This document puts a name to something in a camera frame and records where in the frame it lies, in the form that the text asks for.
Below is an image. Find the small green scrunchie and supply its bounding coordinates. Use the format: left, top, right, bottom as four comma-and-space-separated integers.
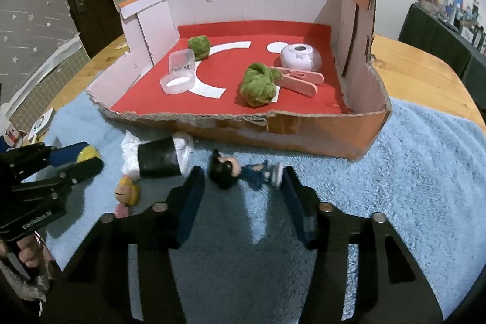
187, 35, 212, 61

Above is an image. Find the blonde girl figurine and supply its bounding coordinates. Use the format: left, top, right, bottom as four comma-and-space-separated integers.
113, 174, 141, 219

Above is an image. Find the clear plastic container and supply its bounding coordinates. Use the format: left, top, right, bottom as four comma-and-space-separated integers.
160, 48, 197, 95

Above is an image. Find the blue fluffy towel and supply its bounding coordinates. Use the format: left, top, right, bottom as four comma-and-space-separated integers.
36, 96, 486, 324

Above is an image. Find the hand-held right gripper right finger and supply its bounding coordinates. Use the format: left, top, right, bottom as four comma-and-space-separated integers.
282, 165, 445, 324

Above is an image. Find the black-haired boy figurine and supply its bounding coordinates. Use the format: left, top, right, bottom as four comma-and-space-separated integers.
208, 149, 284, 192

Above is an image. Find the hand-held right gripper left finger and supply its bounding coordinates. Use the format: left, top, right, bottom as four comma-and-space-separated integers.
42, 165, 207, 324

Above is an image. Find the orange cardboard box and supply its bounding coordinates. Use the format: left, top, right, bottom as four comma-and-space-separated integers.
86, 0, 392, 161

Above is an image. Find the white round card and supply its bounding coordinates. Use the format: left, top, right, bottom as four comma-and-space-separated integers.
28, 107, 58, 143

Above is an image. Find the black tube with white tissue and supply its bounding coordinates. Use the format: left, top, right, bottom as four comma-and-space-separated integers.
120, 131, 194, 181

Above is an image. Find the pink round case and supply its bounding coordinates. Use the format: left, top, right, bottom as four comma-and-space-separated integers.
280, 44, 323, 73

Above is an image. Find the person's left forearm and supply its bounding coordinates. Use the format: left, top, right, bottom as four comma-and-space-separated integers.
0, 259, 58, 304

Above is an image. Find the large green scrunchie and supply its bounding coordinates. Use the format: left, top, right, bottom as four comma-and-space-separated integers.
239, 62, 282, 108

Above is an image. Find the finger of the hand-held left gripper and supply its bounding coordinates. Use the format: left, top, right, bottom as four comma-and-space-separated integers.
45, 142, 94, 168
56, 158, 104, 189

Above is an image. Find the pink clothes clip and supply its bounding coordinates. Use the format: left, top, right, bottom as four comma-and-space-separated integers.
273, 66, 325, 97

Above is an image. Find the person's left hand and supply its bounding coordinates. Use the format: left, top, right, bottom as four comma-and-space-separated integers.
14, 230, 48, 268

